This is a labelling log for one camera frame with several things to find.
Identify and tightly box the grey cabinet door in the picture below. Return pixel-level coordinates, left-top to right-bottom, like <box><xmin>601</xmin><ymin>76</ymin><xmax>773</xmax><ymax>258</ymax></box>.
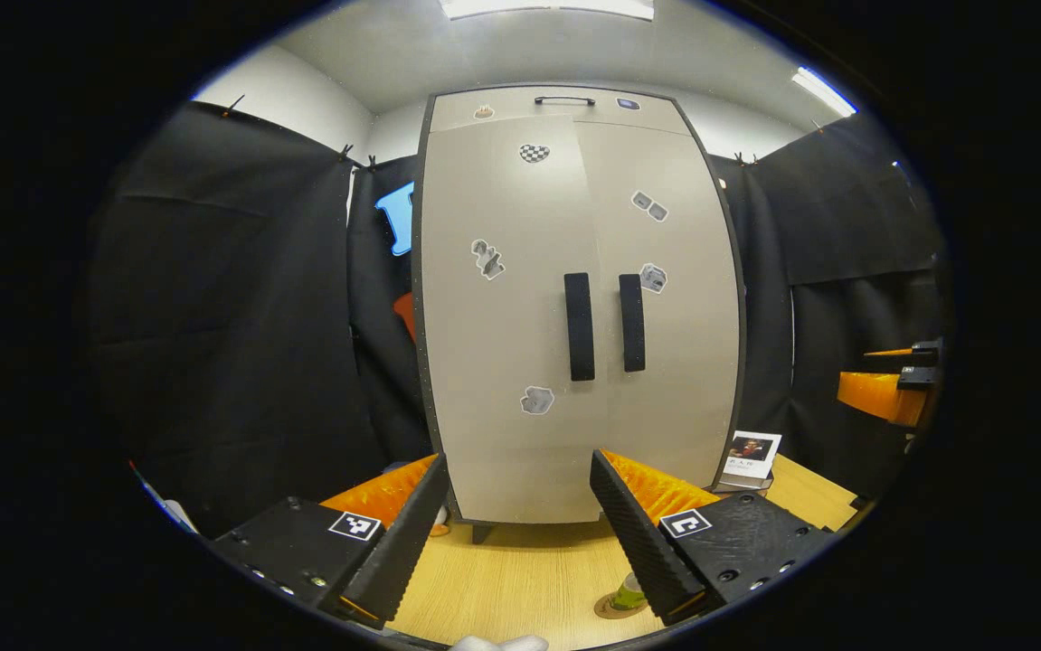
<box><xmin>419</xmin><ymin>113</ymin><xmax>611</xmax><ymax>525</ymax></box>
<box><xmin>572</xmin><ymin>118</ymin><xmax>743</xmax><ymax>489</ymax></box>

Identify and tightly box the white book with photo cover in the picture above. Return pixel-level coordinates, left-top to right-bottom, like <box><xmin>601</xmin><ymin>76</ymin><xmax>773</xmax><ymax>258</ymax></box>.
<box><xmin>724</xmin><ymin>430</ymin><xmax>783</xmax><ymax>480</ymax></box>

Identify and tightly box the grey cabinet drawer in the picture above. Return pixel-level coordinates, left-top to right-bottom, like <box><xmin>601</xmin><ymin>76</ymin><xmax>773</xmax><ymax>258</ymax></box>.
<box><xmin>430</xmin><ymin>86</ymin><xmax>693</xmax><ymax>135</ymax></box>

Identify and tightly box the black door handle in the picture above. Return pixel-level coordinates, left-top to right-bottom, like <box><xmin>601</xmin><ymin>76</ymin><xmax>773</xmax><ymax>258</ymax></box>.
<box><xmin>563</xmin><ymin>272</ymin><xmax>596</xmax><ymax>382</ymax></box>
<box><xmin>619</xmin><ymin>274</ymin><xmax>647</xmax><ymax>373</ymax></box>

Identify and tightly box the grey cabinet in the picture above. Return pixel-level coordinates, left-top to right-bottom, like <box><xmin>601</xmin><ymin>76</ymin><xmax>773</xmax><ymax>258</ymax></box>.
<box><xmin>412</xmin><ymin>84</ymin><xmax>747</xmax><ymax>544</ymax></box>

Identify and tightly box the round brown coaster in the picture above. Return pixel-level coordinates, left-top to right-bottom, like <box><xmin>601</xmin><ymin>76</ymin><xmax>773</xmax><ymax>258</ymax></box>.
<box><xmin>594</xmin><ymin>592</ymin><xmax>649</xmax><ymax>621</ymax></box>

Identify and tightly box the narrow ceiling light panel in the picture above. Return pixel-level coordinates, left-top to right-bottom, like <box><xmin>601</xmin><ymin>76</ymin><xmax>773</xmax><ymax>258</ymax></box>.
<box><xmin>791</xmin><ymin>66</ymin><xmax>857</xmax><ymax>117</ymax></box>

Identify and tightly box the black backdrop cloth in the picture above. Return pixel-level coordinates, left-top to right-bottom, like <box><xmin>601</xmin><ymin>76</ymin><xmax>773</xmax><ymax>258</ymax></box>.
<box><xmin>86</xmin><ymin>99</ymin><xmax>951</xmax><ymax>534</ymax></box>

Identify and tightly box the large ceiling light panel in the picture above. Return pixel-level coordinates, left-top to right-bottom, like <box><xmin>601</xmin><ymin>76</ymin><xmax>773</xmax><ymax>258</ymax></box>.
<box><xmin>439</xmin><ymin>0</ymin><xmax>657</xmax><ymax>21</ymax></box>

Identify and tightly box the green label clear bottle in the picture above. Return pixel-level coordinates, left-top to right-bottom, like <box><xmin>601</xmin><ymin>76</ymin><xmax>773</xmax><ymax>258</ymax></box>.
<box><xmin>610</xmin><ymin>571</ymin><xmax>649</xmax><ymax>611</ymax></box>

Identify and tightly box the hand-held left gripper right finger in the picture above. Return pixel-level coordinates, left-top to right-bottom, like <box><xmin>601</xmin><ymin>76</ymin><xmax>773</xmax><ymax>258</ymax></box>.
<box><xmin>589</xmin><ymin>449</ymin><xmax>838</xmax><ymax>627</ymax></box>

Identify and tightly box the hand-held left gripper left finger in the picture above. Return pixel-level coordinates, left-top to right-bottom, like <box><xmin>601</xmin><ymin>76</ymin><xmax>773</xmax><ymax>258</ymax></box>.
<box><xmin>213</xmin><ymin>452</ymin><xmax>450</xmax><ymax>631</ymax></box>

